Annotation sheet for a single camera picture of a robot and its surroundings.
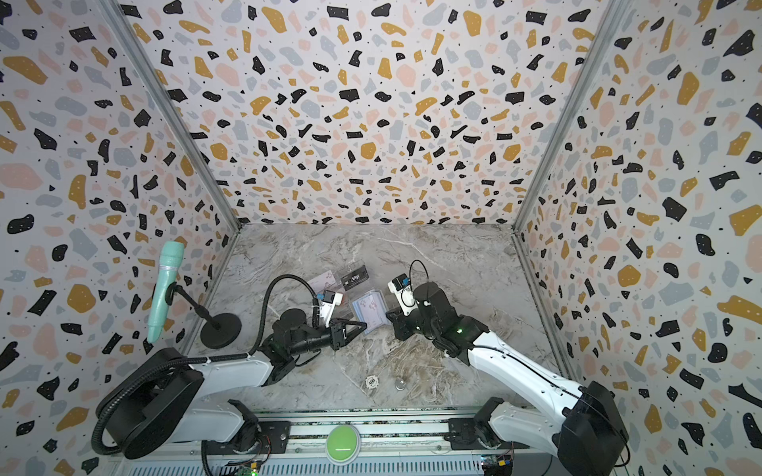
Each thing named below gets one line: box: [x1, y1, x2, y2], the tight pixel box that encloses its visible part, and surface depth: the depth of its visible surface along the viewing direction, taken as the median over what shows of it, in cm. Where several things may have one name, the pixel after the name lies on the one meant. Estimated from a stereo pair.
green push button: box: [325, 423, 362, 467], surface depth 73 cm
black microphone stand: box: [164, 281, 243, 350], surface depth 92 cm
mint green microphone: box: [146, 239, 185, 344], surface depth 70 cm
